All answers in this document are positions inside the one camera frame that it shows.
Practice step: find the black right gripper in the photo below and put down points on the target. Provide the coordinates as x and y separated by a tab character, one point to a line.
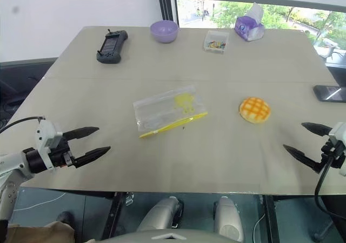
330	156

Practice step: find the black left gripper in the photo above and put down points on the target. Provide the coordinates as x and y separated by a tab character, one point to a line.
60	154

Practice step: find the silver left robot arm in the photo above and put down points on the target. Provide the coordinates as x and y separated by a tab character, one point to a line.
10	170

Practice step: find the yellow bun toy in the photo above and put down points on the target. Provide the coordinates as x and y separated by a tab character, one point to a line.
254	109

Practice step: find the clear yellow zip bag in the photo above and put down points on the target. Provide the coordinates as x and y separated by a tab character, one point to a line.
167	109

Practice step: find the black smartphone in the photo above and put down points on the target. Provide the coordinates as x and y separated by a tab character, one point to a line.
330	93

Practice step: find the black table leg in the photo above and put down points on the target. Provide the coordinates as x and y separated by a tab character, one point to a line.
271	218
112	216

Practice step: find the white chair outside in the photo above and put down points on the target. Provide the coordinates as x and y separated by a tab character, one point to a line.
328	48

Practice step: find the black handheld game controller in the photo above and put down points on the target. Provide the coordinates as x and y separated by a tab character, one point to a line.
111	46

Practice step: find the silver robot left leg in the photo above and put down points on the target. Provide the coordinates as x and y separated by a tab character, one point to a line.
159	213

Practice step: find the silver robot leg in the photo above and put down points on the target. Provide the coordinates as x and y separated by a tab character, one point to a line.
228	218
159	213

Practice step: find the silver robot right leg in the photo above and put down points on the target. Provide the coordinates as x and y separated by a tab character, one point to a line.
228	218

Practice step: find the grey robot torso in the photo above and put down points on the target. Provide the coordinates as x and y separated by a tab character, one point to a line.
173	236

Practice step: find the purple tissue pack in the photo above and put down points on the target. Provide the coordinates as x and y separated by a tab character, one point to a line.
250	25

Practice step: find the clear box of coloured pins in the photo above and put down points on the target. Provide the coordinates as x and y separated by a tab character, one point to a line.
215	42

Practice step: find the purple plastic bowl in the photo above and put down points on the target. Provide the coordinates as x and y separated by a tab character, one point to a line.
164	31

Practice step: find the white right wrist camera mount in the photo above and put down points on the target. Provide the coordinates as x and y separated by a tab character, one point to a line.
338	135

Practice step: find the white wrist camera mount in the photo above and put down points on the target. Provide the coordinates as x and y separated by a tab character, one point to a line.
338	135
44	140

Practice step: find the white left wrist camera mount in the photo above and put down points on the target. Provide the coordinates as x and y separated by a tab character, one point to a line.
44	140

